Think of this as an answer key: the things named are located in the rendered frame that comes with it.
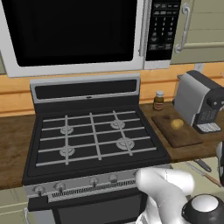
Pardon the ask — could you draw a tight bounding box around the yellow potato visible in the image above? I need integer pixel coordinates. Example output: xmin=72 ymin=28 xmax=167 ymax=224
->
xmin=171 ymin=118 xmax=185 ymax=130

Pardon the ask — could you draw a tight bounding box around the dark wooden cutting board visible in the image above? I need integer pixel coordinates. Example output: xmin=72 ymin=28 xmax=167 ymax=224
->
xmin=150 ymin=111 xmax=204 ymax=149

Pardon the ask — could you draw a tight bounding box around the black and silver gas stove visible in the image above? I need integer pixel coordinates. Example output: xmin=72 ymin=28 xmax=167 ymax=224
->
xmin=22 ymin=73 xmax=172 ymax=224

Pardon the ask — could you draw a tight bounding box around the brown jar with white lid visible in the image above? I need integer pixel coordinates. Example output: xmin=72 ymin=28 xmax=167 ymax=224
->
xmin=153 ymin=90 xmax=165 ymax=111

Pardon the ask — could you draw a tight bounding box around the white microwave oven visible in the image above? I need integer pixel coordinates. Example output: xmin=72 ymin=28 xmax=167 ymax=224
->
xmin=0 ymin=0 xmax=182 ymax=79

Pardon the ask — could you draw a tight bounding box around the silver stove knob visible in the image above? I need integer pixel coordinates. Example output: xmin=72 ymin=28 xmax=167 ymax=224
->
xmin=33 ymin=185 xmax=46 ymax=197
xmin=88 ymin=177 xmax=100 ymax=189
xmin=54 ymin=181 xmax=67 ymax=193
xmin=108 ymin=173 xmax=119 ymax=185

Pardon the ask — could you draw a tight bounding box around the silver and black coffee machine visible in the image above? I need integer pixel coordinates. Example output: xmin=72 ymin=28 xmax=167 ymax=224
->
xmin=171 ymin=69 xmax=224 ymax=135

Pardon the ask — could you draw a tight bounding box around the black microwave door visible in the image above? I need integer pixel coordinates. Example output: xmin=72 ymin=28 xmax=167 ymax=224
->
xmin=0 ymin=0 xmax=145 ymax=79

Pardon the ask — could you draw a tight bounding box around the pale green drawer front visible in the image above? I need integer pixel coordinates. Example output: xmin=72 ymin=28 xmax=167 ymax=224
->
xmin=171 ymin=156 xmax=224 ymax=197
xmin=0 ymin=186 xmax=31 ymax=224

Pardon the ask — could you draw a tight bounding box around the black oven door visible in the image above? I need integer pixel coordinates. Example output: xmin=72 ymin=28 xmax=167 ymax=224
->
xmin=27 ymin=186 xmax=148 ymax=224

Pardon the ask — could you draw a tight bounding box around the dark grey peeler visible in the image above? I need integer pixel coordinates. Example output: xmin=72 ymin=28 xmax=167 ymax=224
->
xmin=193 ymin=158 xmax=213 ymax=173

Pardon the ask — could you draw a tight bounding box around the pale green cupboard door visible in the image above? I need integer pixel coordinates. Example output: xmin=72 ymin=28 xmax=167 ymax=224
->
xmin=170 ymin=0 xmax=224 ymax=66

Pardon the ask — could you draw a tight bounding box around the white microwave door handle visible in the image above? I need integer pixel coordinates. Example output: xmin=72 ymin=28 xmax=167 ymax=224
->
xmin=138 ymin=0 xmax=151 ymax=58

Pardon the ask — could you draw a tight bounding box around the white wall outlet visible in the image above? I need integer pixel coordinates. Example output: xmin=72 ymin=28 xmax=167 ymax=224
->
xmin=194 ymin=62 xmax=205 ymax=73

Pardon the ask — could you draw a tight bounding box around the knife with brown handle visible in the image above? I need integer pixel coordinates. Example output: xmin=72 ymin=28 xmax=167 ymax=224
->
xmin=185 ymin=161 xmax=223 ymax=188

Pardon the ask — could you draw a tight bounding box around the white cupboard door handle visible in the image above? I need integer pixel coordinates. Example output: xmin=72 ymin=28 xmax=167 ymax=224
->
xmin=174 ymin=3 xmax=191 ymax=54

